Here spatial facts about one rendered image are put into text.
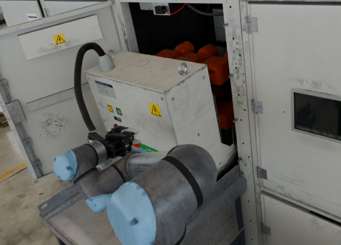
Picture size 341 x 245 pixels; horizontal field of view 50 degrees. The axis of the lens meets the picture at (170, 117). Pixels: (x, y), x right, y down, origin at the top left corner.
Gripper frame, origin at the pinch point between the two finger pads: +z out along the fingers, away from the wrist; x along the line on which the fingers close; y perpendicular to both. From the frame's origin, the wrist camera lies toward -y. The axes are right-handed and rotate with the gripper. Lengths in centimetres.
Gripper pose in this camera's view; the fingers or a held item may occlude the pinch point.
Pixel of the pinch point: (133, 133)
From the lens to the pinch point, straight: 129.0
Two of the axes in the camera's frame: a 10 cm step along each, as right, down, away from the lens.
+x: -0.5, -9.7, -2.4
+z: 5.2, -2.3, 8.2
